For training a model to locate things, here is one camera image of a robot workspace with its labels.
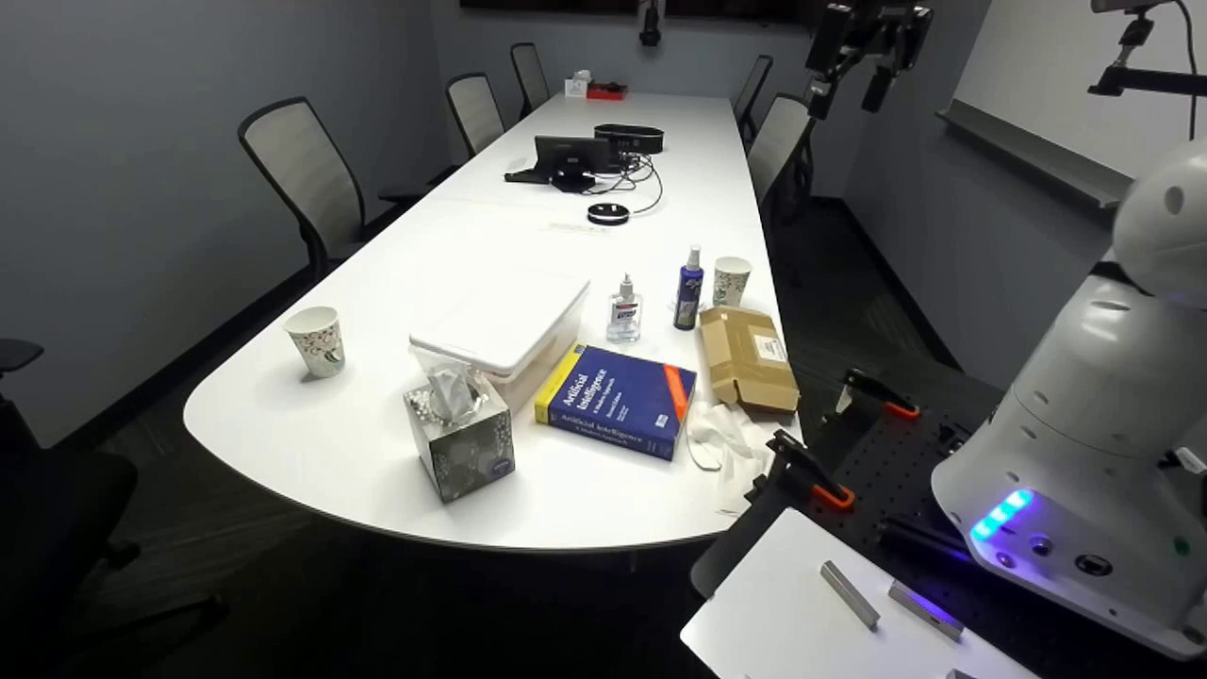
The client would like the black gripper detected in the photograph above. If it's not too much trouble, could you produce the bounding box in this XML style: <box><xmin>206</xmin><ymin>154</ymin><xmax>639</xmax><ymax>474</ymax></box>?
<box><xmin>802</xmin><ymin>0</ymin><xmax>937</xmax><ymax>125</ymax></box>

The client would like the blue spray bottle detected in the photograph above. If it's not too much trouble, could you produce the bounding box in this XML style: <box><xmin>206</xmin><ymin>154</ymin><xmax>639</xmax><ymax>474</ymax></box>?
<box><xmin>672</xmin><ymin>246</ymin><xmax>710</xmax><ymax>335</ymax></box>

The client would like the small clear sanitizer bottle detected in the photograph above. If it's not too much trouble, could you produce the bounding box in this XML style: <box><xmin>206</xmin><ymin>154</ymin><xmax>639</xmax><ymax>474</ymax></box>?
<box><xmin>604</xmin><ymin>271</ymin><xmax>643</xmax><ymax>345</ymax></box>

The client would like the flat white box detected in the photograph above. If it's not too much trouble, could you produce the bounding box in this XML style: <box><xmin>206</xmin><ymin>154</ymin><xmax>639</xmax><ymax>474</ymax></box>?
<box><xmin>402</xmin><ymin>262</ymin><xmax>594</xmax><ymax>408</ymax></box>

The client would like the grey marbled tissue box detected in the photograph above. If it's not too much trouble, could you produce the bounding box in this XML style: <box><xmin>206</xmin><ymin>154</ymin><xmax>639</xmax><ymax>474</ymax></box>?
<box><xmin>398</xmin><ymin>345</ymin><xmax>519</xmax><ymax>509</ymax></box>

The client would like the grey mesh office chair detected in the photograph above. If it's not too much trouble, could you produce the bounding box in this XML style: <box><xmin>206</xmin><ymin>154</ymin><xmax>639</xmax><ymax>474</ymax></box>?
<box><xmin>233</xmin><ymin>94</ymin><xmax>424</xmax><ymax>278</ymax></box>
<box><xmin>505</xmin><ymin>37</ymin><xmax>555</xmax><ymax>120</ymax></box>
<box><xmin>745</xmin><ymin>89</ymin><xmax>819</xmax><ymax>211</ymax></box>
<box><xmin>731</xmin><ymin>50</ymin><xmax>777</xmax><ymax>130</ymax></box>
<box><xmin>440</xmin><ymin>66</ymin><xmax>510</xmax><ymax>162</ymax></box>

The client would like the paper cup with green print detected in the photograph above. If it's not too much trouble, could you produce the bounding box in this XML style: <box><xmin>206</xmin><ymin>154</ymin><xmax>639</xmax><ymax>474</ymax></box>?
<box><xmin>710</xmin><ymin>252</ymin><xmax>753</xmax><ymax>313</ymax></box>

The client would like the black rectangular device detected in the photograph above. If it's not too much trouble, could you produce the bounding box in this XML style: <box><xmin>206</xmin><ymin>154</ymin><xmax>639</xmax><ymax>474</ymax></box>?
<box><xmin>590</xmin><ymin>120</ymin><xmax>666</xmax><ymax>158</ymax></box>

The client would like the black round speaker puck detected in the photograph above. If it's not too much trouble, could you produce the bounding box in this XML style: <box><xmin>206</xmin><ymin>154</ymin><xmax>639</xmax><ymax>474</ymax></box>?
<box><xmin>584</xmin><ymin>196</ymin><xmax>632</xmax><ymax>230</ymax></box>

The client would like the brown cardboard package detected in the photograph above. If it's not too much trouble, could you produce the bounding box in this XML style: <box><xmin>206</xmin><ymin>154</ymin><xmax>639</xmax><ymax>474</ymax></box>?
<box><xmin>692</xmin><ymin>301</ymin><xmax>802</xmax><ymax>421</ymax></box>

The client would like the black conference console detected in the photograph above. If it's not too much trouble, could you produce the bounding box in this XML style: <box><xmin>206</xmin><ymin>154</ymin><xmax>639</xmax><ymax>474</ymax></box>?
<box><xmin>502</xmin><ymin>130</ymin><xmax>624</xmax><ymax>196</ymax></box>

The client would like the blue and yellow book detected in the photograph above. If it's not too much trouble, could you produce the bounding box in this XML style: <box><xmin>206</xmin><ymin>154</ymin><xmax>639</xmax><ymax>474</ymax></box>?
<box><xmin>531</xmin><ymin>343</ymin><xmax>700</xmax><ymax>462</ymax></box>

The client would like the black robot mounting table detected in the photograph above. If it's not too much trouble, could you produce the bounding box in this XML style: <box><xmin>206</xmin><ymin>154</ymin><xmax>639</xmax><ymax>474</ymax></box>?
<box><xmin>687</xmin><ymin>363</ymin><xmax>1207</xmax><ymax>679</ymax></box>

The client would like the grey metal bar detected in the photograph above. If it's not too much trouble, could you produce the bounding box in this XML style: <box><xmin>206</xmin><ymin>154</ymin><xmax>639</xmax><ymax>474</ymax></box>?
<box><xmin>886</xmin><ymin>577</ymin><xmax>968</xmax><ymax>646</ymax></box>
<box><xmin>819</xmin><ymin>559</ymin><xmax>886</xmax><ymax>635</ymax></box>

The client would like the white board panel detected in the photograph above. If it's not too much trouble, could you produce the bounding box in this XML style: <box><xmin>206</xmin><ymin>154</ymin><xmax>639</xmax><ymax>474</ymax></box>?
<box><xmin>676</xmin><ymin>503</ymin><xmax>1042</xmax><ymax>679</ymax></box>

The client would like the paper cup with brown print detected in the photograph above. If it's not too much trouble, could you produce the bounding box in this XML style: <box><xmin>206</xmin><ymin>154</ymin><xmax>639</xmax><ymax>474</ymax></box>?
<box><xmin>282</xmin><ymin>301</ymin><xmax>350</xmax><ymax>384</ymax></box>

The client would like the black wall mounted camera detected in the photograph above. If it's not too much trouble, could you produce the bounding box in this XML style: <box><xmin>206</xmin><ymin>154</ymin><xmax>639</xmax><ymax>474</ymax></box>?
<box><xmin>632</xmin><ymin>0</ymin><xmax>666</xmax><ymax>54</ymax></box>

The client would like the wall whiteboard with tray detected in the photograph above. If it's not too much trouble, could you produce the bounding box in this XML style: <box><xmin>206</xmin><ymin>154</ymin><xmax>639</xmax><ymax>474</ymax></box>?
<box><xmin>935</xmin><ymin>0</ymin><xmax>1207</xmax><ymax>213</ymax></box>

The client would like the black puck cable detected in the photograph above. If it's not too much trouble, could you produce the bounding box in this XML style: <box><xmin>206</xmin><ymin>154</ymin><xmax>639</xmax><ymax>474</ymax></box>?
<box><xmin>614</xmin><ymin>151</ymin><xmax>672</xmax><ymax>217</ymax></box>

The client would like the black camera on stand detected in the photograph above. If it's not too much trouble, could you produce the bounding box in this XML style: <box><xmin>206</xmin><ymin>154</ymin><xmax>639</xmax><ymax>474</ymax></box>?
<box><xmin>1087</xmin><ymin>0</ymin><xmax>1207</xmax><ymax>143</ymax></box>

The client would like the black clamp with orange handle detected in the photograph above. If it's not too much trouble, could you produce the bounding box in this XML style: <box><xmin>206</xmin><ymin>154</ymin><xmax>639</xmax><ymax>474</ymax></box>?
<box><xmin>745</xmin><ymin>427</ymin><xmax>858</xmax><ymax>515</ymax></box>
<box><xmin>833</xmin><ymin>364</ymin><xmax>925</xmax><ymax>427</ymax></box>

